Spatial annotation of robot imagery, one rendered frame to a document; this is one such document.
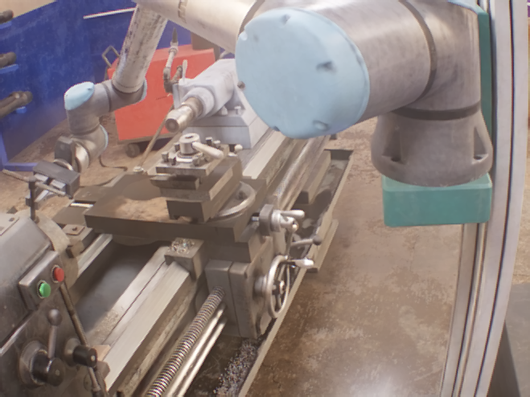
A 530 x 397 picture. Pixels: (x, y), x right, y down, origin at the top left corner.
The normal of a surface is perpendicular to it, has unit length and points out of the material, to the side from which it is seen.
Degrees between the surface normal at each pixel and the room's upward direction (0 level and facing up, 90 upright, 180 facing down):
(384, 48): 68
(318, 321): 0
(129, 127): 90
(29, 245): 45
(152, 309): 36
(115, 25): 90
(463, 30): 86
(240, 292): 90
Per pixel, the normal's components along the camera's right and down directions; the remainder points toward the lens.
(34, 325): 0.95, 0.04
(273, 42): -0.74, 0.39
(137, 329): 0.47, -0.69
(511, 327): -0.11, -0.89
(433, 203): -0.15, 0.46
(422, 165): -0.44, 0.12
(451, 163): -0.04, 0.12
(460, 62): 0.56, 0.43
